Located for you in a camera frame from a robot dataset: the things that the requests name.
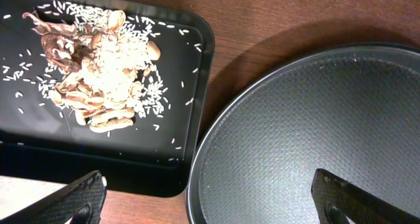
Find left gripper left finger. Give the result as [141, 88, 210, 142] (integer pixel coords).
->
[1, 170, 107, 224]

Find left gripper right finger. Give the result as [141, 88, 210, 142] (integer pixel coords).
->
[311, 169, 419, 224]

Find food scraps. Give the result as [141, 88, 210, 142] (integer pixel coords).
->
[22, 3, 164, 133]

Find round black tray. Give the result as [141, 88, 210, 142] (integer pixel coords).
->
[186, 44, 419, 223]

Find black rectangular tray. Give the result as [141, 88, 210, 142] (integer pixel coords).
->
[1, 0, 215, 197]

